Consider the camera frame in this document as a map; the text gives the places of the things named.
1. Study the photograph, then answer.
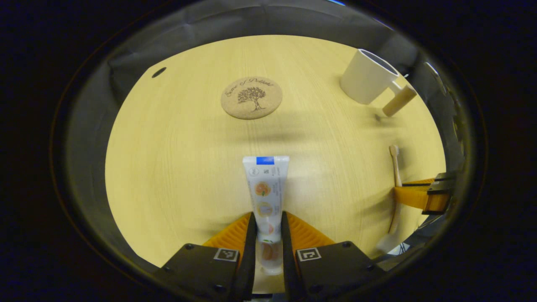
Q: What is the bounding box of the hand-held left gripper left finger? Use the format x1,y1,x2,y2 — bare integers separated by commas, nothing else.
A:
156,212,257,302

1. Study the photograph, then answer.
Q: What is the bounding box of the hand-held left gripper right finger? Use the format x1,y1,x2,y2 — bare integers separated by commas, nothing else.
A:
281,211,386,302

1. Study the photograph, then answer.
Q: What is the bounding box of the beige toothbrush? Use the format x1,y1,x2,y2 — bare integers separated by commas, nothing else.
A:
388,145,404,235

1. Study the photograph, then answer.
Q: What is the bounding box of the white toothpaste tube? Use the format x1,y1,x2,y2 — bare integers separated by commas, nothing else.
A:
242,156,290,276

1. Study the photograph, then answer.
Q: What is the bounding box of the white cup with wooden handle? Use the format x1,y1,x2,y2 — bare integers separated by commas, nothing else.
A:
340,49,418,117

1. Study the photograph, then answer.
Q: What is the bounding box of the round cork coaster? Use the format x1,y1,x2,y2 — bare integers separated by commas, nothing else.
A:
221,76,283,120

